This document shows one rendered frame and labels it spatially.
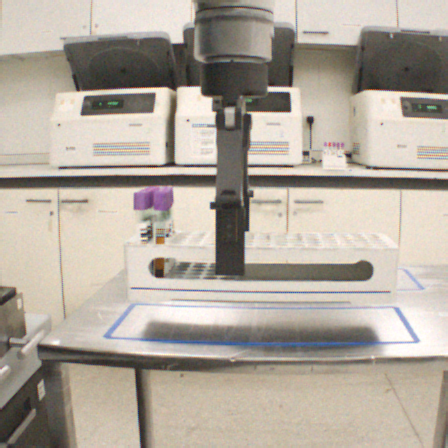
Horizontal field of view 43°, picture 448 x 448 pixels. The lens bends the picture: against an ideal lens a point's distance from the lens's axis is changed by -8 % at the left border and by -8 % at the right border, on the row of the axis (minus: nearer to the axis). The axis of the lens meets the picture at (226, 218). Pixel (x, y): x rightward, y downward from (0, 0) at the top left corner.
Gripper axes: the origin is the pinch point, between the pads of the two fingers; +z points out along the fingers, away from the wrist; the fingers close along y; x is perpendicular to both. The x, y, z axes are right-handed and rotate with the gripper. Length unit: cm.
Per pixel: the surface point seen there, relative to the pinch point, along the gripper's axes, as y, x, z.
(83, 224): 189, 81, 26
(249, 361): -10.9, -2.4, 9.8
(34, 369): 16.1, 33.3, 24.3
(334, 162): 189, -29, -2
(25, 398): 10.8, 33.1, 27.3
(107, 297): 9.6, 17.8, 9.4
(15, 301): 11.2, 33.1, 11.4
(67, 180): 194, 90, 7
